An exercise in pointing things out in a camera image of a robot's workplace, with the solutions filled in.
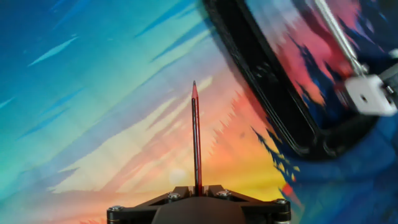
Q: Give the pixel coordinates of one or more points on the red and black pencil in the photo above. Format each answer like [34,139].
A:
[196,140]

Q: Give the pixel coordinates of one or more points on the landscape printed cloth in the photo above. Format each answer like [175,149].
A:
[93,109]

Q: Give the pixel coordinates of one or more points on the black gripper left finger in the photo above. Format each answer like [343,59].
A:
[140,207]

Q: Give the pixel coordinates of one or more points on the black metal C-clamp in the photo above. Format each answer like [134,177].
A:
[275,87]

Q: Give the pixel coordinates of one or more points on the small clear tube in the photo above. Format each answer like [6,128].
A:
[394,53]

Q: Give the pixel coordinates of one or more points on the white and black pencil sharpener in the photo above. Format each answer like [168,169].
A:
[368,96]

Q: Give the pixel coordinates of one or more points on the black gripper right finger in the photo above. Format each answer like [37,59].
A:
[261,205]

